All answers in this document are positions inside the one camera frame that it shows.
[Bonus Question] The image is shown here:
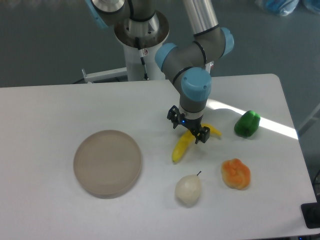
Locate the black cable on pedestal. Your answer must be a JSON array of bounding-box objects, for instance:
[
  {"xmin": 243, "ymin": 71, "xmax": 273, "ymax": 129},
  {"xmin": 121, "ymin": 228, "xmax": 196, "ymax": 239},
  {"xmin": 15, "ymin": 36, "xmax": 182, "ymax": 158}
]
[{"xmin": 134, "ymin": 36, "xmax": 150, "ymax": 81}]

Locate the orange knotted bread roll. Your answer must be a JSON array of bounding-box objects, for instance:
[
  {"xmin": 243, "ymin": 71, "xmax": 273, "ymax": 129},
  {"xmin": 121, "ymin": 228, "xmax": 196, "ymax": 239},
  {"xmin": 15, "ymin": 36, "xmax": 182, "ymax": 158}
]
[{"xmin": 221, "ymin": 158, "xmax": 251, "ymax": 190}]

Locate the white pedestal base bar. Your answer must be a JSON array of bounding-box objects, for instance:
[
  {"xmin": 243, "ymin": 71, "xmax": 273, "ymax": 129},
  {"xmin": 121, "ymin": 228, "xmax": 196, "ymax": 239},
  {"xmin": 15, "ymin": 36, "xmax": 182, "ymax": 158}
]
[{"xmin": 81, "ymin": 67, "xmax": 127, "ymax": 83}]

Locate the green bell pepper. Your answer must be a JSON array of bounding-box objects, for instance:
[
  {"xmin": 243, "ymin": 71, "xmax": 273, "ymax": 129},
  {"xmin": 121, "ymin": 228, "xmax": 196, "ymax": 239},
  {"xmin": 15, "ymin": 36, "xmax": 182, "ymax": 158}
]
[{"xmin": 234, "ymin": 110, "xmax": 261, "ymax": 138}]

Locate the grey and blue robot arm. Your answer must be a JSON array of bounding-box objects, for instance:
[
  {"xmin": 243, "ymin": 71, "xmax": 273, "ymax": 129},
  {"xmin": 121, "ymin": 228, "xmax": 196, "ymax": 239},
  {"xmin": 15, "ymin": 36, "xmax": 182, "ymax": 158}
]
[{"xmin": 86, "ymin": 0, "xmax": 234, "ymax": 143}]

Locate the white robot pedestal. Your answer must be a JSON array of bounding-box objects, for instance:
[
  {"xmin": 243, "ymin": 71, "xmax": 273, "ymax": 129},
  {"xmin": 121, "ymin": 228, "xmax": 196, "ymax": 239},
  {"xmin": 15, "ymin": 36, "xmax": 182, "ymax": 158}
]
[{"xmin": 114, "ymin": 11, "xmax": 170, "ymax": 82}]

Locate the white pedestal support leg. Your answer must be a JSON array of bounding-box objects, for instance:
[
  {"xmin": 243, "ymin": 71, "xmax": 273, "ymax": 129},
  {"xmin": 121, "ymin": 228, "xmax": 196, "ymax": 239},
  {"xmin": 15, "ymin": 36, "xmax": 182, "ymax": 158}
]
[{"xmin": 205, "ymin": 61, "xmax": 215, "ymax": 77}]

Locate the blue plastic bag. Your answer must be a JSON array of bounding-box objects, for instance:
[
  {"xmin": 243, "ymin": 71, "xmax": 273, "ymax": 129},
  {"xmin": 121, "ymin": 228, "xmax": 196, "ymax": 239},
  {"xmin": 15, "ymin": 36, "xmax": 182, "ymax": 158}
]
[
  {"xmin": 254, "ymin": 0, "xmax": 300, "ymax": 17},
  {"xmin": 302, "ymin": 0, "xmax": 320, "ymax": 15}
]

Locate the black device at table edge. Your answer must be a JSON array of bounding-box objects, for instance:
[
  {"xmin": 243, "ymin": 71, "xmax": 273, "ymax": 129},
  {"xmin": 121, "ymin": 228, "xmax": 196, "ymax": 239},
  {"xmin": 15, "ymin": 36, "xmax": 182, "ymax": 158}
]
[{"xmin": 300, "ymin": 202, "xmax": 320, "ymax": 229}]

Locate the yellow banana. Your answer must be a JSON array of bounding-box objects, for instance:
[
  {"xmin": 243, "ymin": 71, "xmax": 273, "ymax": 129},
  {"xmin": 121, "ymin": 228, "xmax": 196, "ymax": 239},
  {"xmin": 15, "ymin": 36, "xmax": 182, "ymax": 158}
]
[{"xmin": 171, "ymin": 123, "xmax": 222, "ymax": 164}]

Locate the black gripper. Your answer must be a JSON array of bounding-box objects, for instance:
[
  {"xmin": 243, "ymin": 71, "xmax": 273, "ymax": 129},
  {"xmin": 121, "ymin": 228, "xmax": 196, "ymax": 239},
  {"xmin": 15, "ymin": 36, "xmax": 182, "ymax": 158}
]
[{"xmin": 167, "ymin": 105, "xmax": 210, "ymax": 144}]

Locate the white pear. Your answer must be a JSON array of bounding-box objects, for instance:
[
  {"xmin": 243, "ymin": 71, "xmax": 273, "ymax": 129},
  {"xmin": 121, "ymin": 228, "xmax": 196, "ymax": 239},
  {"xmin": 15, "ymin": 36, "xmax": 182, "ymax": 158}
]
[{"xmin": 174, "ymin": 170, "xmax": 202, "ymax": 208}]

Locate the beige round plate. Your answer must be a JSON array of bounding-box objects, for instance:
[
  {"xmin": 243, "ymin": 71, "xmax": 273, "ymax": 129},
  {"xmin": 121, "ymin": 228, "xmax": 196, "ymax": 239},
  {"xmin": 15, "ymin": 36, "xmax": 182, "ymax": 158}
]
[{"xmin": 73, "ymin": 130, "xmax": 143, "ymax": 198}]

